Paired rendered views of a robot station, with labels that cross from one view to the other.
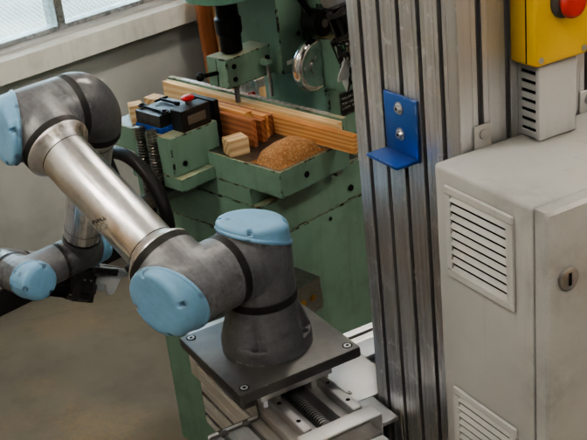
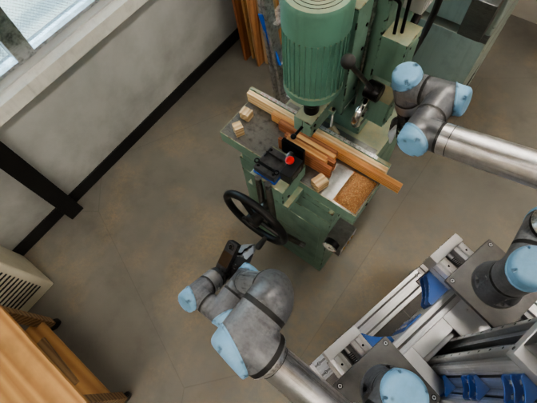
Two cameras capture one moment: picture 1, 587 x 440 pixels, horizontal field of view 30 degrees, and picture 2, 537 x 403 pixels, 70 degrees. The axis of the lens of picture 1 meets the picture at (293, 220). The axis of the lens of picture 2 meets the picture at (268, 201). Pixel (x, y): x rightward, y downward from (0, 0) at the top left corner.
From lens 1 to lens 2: 1.71 m
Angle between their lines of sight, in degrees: 40
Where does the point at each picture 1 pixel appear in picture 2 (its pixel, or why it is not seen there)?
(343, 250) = not seen: hidden behind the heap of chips
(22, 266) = (219, 318)
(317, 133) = (371, 173)
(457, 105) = not seen: outside the picture
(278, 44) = (342, 101)
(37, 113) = (257, 359)
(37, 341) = (165, 157)
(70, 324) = (179, 143)
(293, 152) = (361, 198)
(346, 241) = not seen: hidden behind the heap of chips
